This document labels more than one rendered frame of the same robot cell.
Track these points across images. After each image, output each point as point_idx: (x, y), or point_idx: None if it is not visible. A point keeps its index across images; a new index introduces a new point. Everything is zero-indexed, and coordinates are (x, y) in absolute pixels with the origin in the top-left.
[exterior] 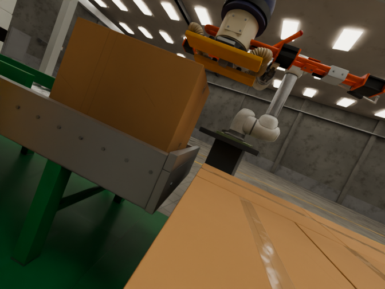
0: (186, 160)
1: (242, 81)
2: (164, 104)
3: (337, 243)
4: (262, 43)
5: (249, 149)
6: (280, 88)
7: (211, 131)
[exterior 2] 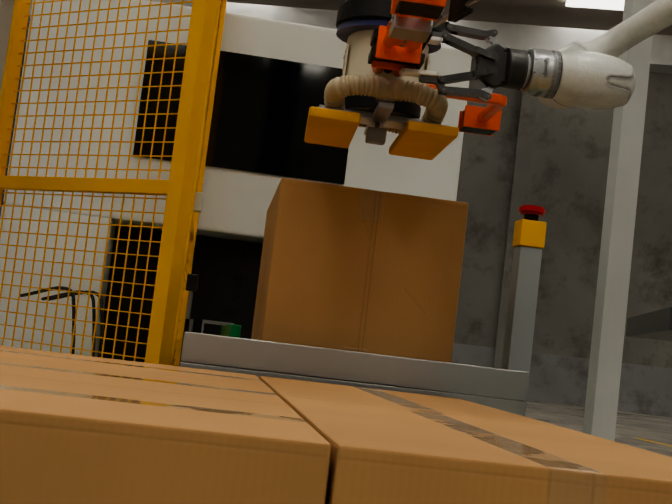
0: (307, 369)
1: (437, 139)
2: (267, 274)
3: (266, 391)
4: None
5: (662, 318)
6: None
7: (634, 318)
